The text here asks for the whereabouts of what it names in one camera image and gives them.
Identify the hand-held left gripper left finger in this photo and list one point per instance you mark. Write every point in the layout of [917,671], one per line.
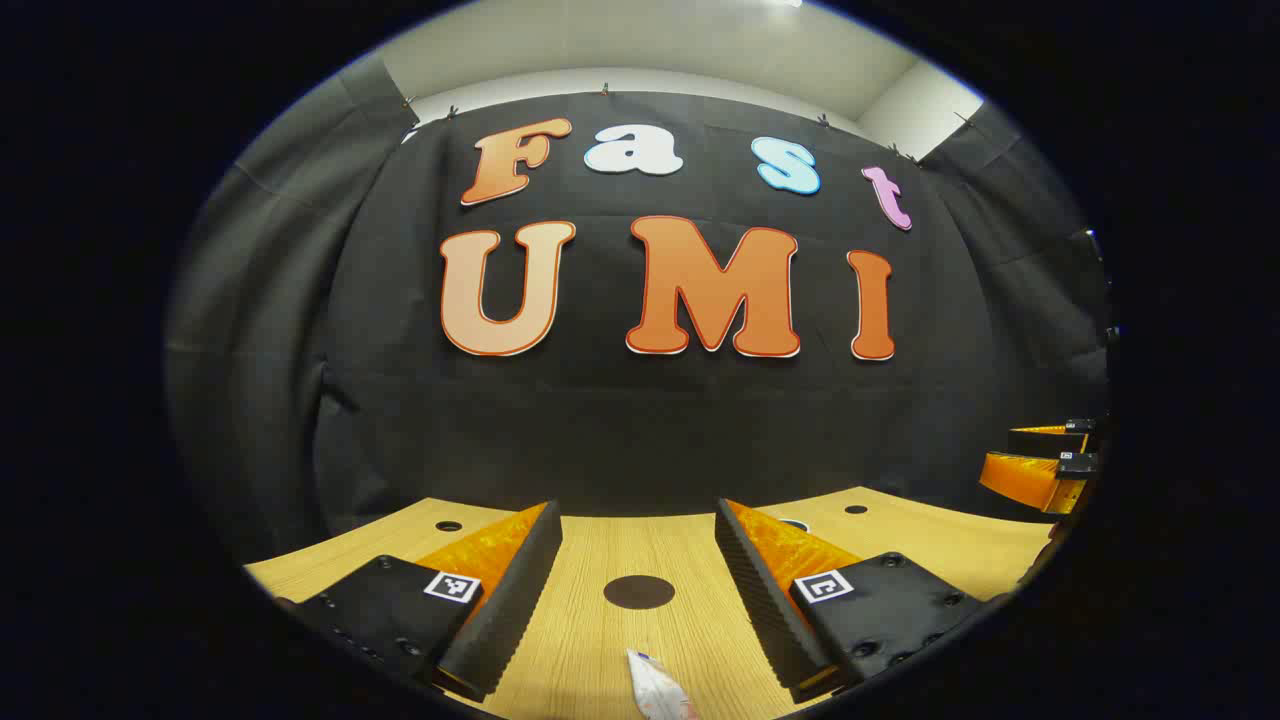
[510,620]

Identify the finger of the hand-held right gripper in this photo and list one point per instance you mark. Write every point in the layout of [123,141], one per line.
[1050,430]
[1025,478]

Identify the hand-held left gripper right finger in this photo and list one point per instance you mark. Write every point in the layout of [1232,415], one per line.
[765,620]

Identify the white toothpaste tube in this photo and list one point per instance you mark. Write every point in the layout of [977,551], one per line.
[655,688]

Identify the dark round coaster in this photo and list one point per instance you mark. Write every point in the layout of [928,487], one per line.
[638,592]

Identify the wooden desktop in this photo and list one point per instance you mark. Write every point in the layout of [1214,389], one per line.
[590,650]

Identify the black backdrop cloth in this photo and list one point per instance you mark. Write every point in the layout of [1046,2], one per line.
[600,420]

